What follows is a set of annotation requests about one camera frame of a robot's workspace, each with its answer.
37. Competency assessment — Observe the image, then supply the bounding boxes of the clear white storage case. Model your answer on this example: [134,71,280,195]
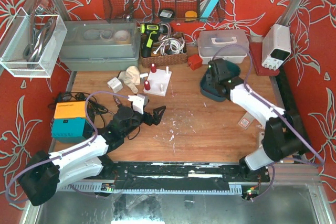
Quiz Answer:
[197,29,249,65]

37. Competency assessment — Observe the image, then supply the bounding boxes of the grey pliers in bin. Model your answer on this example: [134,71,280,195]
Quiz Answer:
[23,8,56,69]

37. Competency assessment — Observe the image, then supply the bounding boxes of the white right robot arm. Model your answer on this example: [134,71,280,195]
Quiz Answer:
[208,59,310,170]

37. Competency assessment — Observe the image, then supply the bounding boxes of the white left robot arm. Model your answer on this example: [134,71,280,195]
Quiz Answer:
[18,105,166,206]

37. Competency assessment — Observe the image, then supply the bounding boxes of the red mat under supply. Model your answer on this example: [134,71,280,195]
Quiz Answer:
[249,42,280,77]

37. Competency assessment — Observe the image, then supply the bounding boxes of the woven wicker basket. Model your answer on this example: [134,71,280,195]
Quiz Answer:
[139,32,188,67]

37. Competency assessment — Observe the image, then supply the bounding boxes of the clear acrylic wall bin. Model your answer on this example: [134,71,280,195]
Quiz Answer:
[1,8,67,78]

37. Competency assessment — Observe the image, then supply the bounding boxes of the yellow soldering station box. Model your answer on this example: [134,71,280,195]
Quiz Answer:
[54,101,86,119]

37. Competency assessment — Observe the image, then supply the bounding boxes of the light blue flat case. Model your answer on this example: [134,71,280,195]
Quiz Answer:
[200,0,219,22]

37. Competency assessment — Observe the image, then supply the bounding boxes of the white peg fixture board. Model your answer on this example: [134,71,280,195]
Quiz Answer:
[143,66,172,97]

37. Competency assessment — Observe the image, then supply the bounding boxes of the small red box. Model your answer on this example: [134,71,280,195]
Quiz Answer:
[187,54,203,70]

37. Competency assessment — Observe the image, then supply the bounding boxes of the grey-green plastic toolbox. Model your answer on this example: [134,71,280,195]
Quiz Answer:
[59,20,141,71]

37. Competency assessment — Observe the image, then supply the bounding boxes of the yellow tape measure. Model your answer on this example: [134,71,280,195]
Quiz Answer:
[185,10,198,23]

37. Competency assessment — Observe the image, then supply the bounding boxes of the black tangled cables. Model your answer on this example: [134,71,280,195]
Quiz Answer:
[48,91,116,122]

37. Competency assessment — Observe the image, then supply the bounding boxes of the beige work glove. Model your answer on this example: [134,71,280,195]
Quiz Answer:
[118,66,141,93]

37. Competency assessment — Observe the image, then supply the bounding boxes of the large red spring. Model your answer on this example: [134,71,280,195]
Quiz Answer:
[144,81,151,91]
[151,63,157,73]

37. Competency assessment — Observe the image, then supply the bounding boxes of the teal power supply box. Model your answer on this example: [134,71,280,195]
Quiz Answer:
[51,117,94,144]

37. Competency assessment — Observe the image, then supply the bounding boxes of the black wire wall basket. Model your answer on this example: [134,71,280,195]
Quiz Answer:
[102,0,227,24]

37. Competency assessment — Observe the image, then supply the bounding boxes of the white power adapter cube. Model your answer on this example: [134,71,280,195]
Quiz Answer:
[107,77,123,93]

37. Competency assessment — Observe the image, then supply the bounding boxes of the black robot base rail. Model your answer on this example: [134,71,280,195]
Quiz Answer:
[88,162,270,191]

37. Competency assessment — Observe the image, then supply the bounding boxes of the black orange screwdriver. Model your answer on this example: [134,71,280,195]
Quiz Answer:
[113,97,123,108]

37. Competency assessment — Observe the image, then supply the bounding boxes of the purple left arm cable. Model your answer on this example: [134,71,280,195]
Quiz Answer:
[5,91,132,204]

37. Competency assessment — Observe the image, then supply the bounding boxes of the teal plastic tray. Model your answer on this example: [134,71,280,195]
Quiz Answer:
[199,64,240,102]

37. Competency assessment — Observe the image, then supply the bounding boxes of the yellow-green cordless drill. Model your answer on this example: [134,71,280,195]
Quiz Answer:
[140,23,169,58]

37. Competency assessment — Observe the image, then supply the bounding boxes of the white coiled cable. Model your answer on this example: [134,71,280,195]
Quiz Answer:
[153,37,186,56]

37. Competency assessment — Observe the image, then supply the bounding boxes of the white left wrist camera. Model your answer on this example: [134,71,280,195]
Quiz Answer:
[128,93,149,114]

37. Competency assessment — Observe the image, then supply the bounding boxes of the white bench power supply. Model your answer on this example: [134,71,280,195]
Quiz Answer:
[261,24,291,71]

